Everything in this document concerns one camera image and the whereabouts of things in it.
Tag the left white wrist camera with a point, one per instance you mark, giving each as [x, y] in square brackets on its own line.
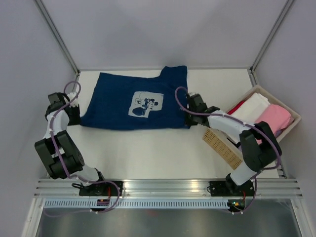
[73, 98]

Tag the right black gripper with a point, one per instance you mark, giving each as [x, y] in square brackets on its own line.
[188, 122]

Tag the red rolled t shirt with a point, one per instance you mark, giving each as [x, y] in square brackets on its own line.
[236, 107]

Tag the pink rolled t shirt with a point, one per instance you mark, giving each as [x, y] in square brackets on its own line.
[277, 117]

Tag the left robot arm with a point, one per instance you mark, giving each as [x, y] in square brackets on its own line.
[57, 151]

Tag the purple rolled t shirt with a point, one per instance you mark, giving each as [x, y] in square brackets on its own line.
[278, 133]

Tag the white rolled t shirt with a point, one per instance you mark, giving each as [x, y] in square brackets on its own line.
[252, 108]

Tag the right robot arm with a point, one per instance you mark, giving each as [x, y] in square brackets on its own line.
[259, 146]

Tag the blue t shirt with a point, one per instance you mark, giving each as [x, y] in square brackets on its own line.
[134, 103]

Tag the aluminium frame rail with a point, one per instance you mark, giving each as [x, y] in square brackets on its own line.
[169, 188]

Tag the white slotted cable duct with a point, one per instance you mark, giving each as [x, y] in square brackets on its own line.
[137, 203]

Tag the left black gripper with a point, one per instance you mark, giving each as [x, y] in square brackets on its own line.
[77, 121]

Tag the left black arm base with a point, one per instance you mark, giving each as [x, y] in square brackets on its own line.
[97, 190]

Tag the wicker basket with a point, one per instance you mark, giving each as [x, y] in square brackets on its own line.
[220, 143]

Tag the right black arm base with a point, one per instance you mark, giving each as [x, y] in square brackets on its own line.
[221, 188]

